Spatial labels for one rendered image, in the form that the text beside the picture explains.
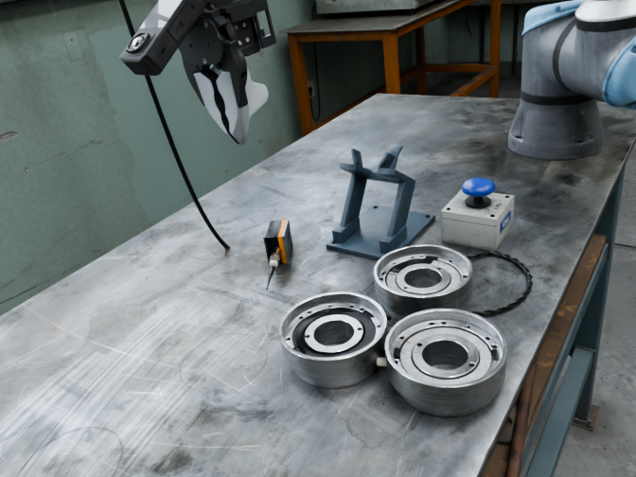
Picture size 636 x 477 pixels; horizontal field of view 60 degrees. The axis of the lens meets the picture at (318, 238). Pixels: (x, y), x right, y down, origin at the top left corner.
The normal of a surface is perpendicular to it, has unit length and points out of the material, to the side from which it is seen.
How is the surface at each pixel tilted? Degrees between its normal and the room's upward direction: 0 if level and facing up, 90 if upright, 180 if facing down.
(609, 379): 0
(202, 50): 93
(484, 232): 90
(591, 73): 99
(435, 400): 90
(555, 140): 72
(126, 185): 90
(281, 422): 0
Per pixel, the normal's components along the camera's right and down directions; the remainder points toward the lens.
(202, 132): 0.82, 0.18
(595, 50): -0.80, 0.49
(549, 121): -0.50, 0.19
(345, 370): 0.18, 0.46
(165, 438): -0.13, -0.87
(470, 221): -0.55, 0.47
